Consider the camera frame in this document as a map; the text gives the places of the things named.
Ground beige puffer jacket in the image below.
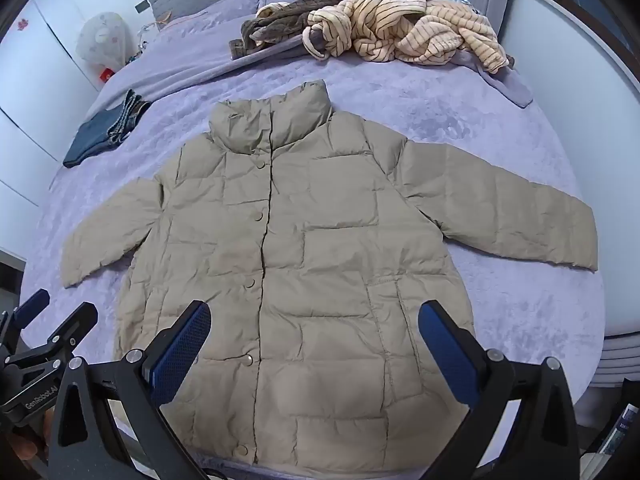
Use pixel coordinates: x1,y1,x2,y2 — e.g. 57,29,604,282
60,79,600,479

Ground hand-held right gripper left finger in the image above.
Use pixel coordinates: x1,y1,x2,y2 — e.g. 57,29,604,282
47,300,212,480

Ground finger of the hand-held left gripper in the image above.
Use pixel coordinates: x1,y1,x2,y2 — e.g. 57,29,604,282
47,301,99,348
12,289,52,332

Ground cream striped garment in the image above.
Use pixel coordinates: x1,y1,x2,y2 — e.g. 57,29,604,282
302,0,510,74

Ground brown fleece garment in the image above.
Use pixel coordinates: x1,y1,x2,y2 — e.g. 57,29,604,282
228,0,447,62

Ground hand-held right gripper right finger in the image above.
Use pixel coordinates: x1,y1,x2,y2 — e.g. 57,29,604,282
417,299,584,480

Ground folded blue jeans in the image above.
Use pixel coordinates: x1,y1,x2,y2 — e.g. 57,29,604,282
62,89,154,169

